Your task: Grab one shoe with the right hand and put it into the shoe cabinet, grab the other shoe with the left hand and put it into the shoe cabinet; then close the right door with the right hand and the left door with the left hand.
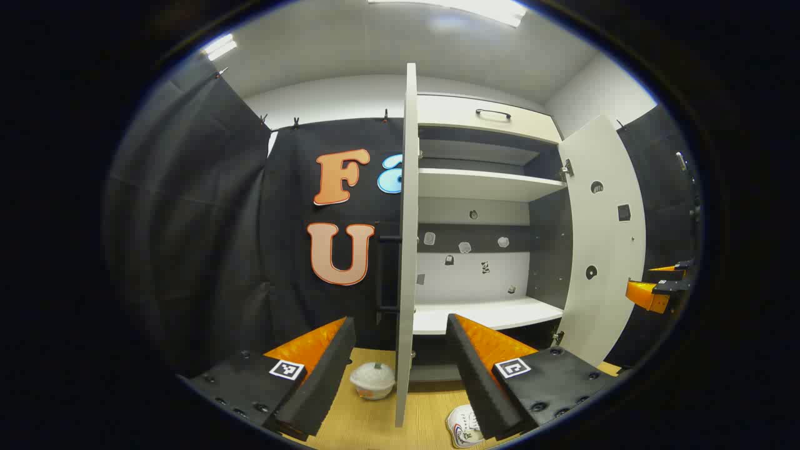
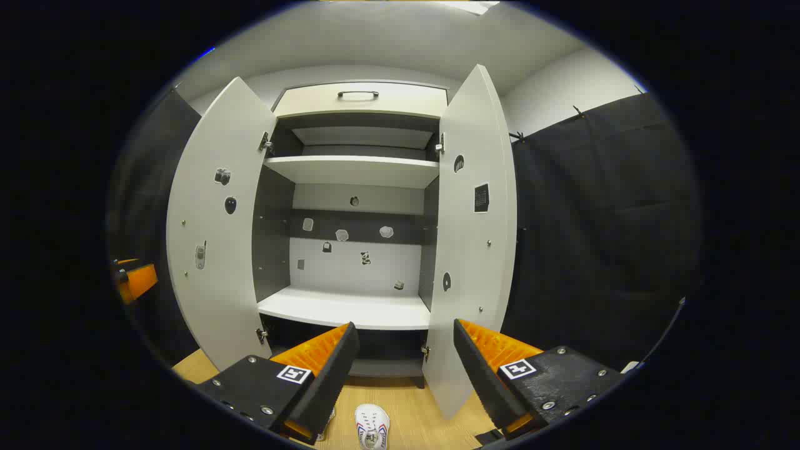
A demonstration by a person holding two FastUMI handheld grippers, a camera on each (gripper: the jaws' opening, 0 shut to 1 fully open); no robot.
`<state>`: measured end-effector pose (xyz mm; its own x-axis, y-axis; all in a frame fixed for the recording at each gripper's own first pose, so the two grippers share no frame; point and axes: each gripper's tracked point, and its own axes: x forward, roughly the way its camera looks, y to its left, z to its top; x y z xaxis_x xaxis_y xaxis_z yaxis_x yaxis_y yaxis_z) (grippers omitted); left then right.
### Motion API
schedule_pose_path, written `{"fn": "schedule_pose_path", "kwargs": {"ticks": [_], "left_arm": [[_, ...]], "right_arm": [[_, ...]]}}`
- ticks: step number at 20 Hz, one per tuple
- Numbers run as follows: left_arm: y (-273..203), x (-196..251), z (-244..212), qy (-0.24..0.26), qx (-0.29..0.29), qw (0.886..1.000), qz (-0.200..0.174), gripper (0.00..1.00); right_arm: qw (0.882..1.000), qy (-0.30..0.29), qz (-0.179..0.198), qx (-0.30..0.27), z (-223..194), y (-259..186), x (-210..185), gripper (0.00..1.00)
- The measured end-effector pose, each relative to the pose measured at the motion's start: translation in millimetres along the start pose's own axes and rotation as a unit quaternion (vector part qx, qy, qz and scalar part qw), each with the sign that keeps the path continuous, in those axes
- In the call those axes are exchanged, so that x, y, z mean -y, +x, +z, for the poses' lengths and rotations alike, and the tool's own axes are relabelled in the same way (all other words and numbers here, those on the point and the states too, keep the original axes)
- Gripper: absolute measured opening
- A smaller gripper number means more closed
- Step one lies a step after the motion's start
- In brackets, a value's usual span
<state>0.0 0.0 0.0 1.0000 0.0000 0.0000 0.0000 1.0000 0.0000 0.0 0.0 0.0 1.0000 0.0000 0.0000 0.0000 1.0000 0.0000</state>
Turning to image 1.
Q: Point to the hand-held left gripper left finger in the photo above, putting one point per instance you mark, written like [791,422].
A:
[325,375]

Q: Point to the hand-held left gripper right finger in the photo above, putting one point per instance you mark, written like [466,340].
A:
[478,381]

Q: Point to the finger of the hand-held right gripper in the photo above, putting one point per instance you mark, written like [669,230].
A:
[678,267]
[647,295]

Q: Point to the white shoe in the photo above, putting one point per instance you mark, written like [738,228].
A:
[462,428]

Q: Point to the white shoe cabinet door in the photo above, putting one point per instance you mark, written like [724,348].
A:
[606,250]
[407,250]

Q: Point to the white shoe cabinet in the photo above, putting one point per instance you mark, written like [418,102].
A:
[481,184]

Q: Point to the white cabinet drawer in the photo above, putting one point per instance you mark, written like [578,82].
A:
[450,112]

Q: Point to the white lidded bowl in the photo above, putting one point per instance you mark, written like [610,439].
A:
[372,380]

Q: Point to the black backdrop cloth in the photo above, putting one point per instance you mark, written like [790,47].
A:
[662,206]
[187,219]

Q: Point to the ceiling light panel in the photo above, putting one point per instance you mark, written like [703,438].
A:
[220,47]
[487,9]

